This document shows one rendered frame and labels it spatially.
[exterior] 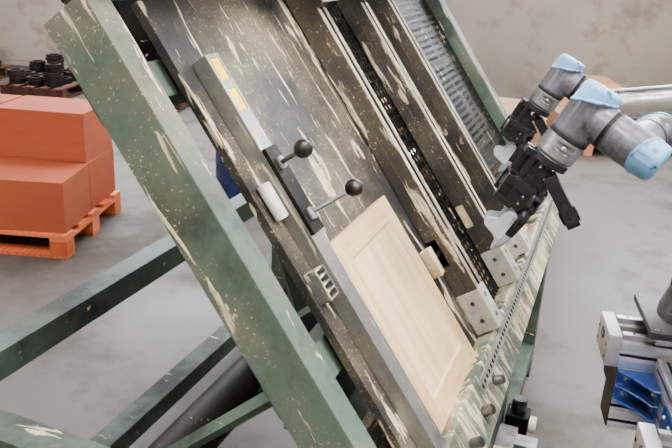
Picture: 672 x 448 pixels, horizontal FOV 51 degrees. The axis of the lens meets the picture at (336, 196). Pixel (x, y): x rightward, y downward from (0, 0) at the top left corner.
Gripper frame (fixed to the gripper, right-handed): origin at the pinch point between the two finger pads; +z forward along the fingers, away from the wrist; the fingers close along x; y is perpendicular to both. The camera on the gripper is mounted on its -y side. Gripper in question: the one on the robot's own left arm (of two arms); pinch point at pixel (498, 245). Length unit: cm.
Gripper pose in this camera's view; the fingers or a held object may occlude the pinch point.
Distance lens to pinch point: 142.8
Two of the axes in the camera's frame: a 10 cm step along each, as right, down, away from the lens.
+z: -5.0, 7.8, 3.8
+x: -2.2, 3.1, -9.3
